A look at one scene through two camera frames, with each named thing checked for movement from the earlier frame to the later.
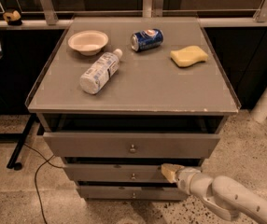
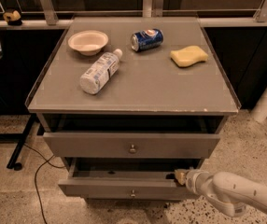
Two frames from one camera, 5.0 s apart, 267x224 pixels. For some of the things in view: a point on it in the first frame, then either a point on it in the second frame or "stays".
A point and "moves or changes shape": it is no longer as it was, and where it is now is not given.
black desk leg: [11, 164] stays
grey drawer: [115, 174] moves or changes shape
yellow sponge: [189, 56] stays
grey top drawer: [129, 145] stays
